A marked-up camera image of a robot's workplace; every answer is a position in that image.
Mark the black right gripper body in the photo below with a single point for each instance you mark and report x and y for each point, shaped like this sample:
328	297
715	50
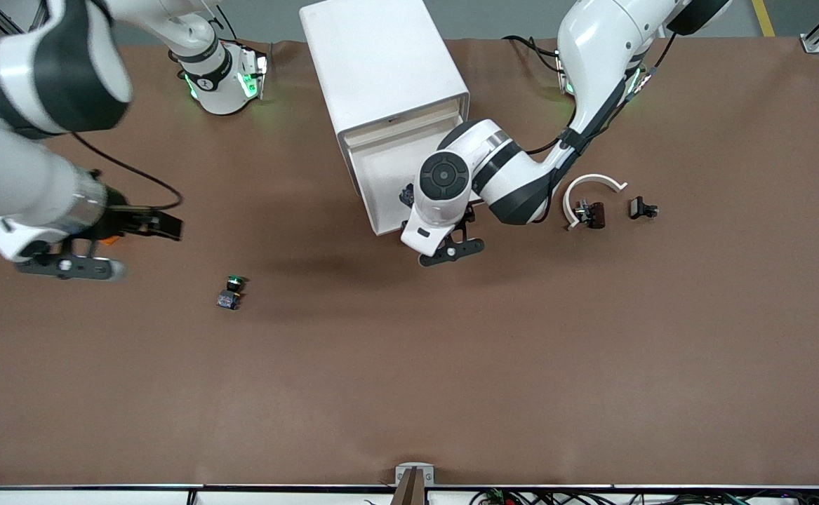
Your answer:
118	218

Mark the red push button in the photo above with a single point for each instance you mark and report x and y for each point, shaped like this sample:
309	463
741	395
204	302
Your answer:
407	195

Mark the beige cabinet drawer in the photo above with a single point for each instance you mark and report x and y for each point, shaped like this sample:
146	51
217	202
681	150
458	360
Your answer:
388	128
381	182

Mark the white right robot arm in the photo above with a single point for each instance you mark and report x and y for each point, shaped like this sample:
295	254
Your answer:
51	70

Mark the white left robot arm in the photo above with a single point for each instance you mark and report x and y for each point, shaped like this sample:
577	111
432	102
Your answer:
444	175

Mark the green push button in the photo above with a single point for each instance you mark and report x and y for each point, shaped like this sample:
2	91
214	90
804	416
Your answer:
229	294

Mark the white drawer cabinet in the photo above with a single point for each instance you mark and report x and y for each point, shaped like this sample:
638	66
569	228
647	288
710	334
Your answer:
374	63

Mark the orange and black box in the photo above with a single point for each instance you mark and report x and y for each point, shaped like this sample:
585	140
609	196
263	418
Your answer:
110	240

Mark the brown and black small part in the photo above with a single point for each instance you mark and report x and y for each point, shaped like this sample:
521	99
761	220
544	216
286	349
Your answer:
596	214

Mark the brown table cover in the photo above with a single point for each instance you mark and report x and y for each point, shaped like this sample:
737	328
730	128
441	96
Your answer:
409	365

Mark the black small clip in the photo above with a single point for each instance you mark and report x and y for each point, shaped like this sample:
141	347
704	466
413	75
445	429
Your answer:
638	207

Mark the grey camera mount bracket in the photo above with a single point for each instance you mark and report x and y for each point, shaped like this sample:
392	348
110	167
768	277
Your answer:
414	477

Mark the white table edge rail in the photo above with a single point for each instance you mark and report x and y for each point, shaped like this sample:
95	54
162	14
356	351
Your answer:
100	495

